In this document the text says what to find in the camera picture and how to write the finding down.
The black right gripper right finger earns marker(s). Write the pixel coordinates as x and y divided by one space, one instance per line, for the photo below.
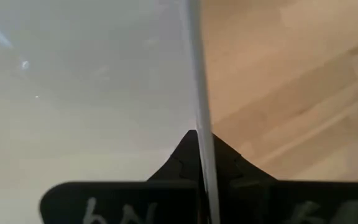
291 202

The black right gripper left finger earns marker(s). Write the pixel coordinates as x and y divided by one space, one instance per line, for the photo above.
120 202

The white plastic bin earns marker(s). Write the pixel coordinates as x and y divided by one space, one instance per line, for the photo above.
73 93

